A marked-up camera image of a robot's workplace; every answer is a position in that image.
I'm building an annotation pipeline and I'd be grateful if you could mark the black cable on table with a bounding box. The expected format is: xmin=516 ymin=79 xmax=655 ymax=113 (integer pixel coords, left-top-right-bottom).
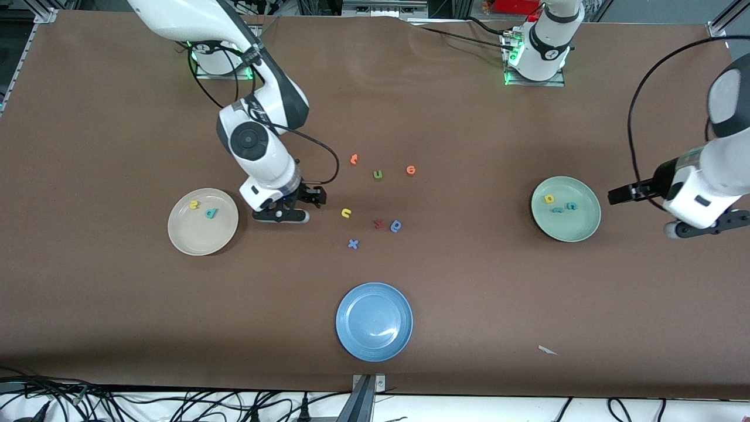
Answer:
xmin=407 ymin=16 xmax=519 ymax=53

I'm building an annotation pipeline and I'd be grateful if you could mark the red box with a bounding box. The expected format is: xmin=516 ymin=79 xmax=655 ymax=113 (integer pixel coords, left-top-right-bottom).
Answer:
xmin=491 ymin=0 xmax=541 ymax=16

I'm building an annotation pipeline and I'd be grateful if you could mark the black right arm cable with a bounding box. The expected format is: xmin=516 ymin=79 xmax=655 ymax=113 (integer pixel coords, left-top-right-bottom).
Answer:
xmin=187 ymin=41 xmax=340 ymax=185

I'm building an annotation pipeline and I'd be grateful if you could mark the grey metal box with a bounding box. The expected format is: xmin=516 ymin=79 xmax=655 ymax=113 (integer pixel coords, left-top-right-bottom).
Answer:
xmin=342 ymin=0 xmax=429 ymax=19

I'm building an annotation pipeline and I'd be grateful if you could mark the black floor cable tangle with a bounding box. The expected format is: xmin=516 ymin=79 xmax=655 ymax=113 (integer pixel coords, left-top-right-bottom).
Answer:
xmin=0 ymin=366 xmax=352 ymax=422

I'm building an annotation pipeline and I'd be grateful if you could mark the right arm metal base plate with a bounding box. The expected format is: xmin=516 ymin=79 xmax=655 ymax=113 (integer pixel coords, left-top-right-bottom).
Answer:
xmin=190 ymin=41 xmax=260 ymax=80

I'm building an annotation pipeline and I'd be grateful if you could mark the black floor cable loop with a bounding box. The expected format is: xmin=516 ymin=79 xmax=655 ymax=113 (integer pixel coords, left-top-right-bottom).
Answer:
xmin=607 ymin=397 xmax=636 ymax=422

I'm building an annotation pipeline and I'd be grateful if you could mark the beige round plate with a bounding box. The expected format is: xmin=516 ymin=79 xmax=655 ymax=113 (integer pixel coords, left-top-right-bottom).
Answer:
xmin=167 ymin=188 xmax=240 ymax=257

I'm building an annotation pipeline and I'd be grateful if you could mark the green round plate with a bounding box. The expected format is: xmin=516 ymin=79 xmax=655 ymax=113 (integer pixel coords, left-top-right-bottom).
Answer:
xmin=531 ymin=176 xmax=602 ymax=243

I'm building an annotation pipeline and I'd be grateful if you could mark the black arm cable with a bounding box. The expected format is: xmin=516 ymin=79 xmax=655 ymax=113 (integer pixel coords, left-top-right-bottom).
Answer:
xmin=187 ymin=41 xmax=340 ymax=185
xmin=627 ymin=35 xmax=750 ymax=212

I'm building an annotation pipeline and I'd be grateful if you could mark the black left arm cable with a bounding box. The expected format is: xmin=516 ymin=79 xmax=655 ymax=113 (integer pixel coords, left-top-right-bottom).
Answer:
xmin=627 ymin=35 xmax=750 ymax=212

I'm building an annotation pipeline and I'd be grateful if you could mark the aluminium frame rail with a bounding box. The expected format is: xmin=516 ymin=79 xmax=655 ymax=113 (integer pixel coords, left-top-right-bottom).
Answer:
xmin=706 ymin=0 xmax=750 ymax=40
xmin=0 ymin=6 xmax=59 ymax=115

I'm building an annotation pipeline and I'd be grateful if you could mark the metal table edge bracket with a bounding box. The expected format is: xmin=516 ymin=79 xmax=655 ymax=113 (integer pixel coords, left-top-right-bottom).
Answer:
xmin=337 ymin=373 xmax=387 ymax=422

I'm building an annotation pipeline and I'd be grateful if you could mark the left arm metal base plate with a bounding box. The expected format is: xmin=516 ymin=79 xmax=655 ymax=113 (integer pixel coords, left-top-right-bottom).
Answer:
xmin=503 ymin=29 xmax=567 ymax=87

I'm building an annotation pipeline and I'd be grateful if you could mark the blue round plate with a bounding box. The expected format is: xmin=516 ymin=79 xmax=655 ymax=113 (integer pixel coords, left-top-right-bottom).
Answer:
xmin=335 ymin=282 xmax=414 ymax=363

